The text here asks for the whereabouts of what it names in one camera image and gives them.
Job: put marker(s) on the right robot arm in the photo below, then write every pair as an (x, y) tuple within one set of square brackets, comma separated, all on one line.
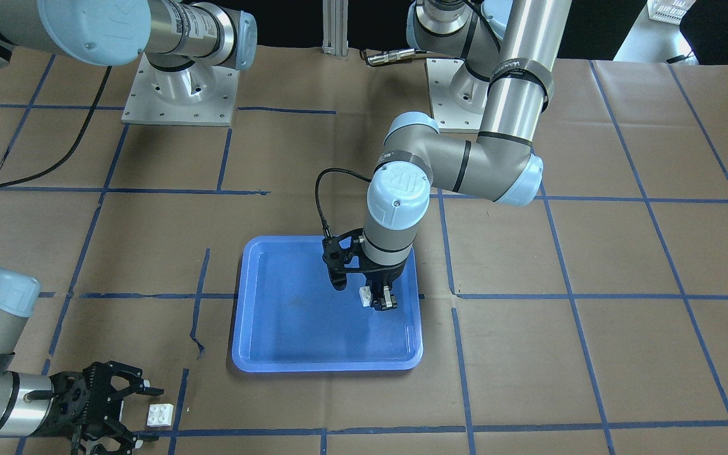
[(66, 69)]

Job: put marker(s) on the aluminium frame post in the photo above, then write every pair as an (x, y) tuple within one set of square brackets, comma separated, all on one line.
[(335, 28)]

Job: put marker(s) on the white block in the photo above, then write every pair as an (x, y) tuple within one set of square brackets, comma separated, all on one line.
[(160, 415), (366, 296)]

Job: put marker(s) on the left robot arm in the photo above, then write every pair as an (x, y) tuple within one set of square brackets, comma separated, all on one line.
[(498, 165)]

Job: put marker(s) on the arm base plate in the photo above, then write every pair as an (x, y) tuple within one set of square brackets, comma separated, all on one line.
[(457, 97), (199, 95)]

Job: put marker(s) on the blue plastic tray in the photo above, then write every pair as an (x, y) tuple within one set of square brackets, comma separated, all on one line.
[(289, 318)]

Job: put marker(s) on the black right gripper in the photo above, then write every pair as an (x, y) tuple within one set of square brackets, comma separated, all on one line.
[(62, 393)]

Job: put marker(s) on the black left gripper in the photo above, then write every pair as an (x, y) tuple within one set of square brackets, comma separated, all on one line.
[(385, 274)]

